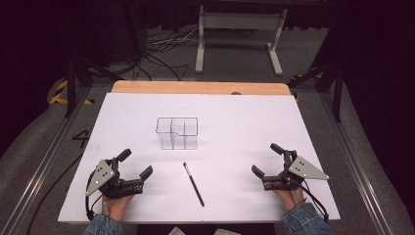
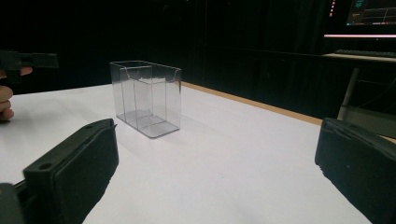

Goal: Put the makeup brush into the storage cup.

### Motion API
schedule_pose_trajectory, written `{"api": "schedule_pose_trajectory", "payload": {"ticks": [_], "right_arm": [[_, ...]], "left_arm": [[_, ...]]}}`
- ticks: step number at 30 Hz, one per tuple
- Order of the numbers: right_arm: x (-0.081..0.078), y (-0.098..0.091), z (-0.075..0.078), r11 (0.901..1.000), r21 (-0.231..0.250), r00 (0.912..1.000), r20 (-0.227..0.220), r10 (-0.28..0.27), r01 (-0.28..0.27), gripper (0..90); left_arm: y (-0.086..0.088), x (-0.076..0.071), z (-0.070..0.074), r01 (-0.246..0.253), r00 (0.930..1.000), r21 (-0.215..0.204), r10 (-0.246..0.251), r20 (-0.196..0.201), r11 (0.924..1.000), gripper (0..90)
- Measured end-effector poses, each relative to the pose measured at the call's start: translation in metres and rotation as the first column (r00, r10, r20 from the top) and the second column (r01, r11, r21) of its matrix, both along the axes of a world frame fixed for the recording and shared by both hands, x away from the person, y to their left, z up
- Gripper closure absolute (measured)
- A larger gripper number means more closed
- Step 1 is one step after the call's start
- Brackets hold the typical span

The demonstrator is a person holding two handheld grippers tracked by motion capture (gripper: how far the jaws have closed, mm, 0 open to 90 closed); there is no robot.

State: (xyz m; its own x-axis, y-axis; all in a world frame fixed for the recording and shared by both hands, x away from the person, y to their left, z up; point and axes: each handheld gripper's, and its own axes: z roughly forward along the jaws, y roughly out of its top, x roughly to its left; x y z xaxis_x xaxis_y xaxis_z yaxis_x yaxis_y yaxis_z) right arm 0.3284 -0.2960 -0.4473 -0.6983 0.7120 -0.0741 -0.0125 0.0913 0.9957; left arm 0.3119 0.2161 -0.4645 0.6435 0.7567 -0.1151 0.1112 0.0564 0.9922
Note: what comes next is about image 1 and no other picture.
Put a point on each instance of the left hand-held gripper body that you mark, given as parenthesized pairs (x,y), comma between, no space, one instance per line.
(103,176)

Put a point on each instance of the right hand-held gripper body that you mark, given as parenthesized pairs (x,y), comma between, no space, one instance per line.
(303,170)

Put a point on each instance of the clear plastic compartment box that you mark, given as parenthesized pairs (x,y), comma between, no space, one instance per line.
(177,133)

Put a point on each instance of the black pen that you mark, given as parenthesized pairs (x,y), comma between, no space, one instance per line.
(194,185)

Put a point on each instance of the person's right hand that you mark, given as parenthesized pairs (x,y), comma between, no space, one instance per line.
(290,199)

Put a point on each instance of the person's left hand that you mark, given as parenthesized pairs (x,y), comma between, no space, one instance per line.
(115,207)

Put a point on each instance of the white paper sheet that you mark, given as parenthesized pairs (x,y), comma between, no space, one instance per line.
(227,232)

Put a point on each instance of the black tripod stand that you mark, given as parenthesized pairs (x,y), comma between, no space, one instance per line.
(70,84)
(337,88)

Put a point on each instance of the yellow black striped tape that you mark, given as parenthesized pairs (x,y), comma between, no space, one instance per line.
(60,94)

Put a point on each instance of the wooden table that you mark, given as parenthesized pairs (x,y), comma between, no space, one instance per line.
(195,87)

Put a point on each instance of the white metal stand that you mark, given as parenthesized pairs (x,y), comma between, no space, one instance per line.
(239,21)

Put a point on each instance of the aluminium rail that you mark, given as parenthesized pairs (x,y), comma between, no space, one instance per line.
(42,163)
(355,169)

